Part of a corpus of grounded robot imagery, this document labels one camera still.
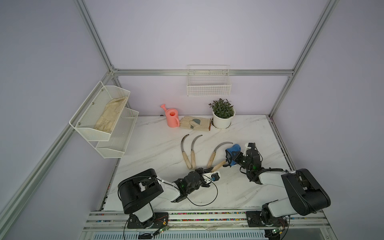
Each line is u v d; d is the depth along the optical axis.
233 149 0.92
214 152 0.98
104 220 0.75
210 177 0.69
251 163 0.72
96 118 0.79
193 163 0.93
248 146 0.85
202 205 0.69
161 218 0.73
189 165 0.91
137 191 0.46
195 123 1.14
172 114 1.07
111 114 0.80
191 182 0.64
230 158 0.87
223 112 1.01
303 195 0.45
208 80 1.08
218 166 0.85
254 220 0.73
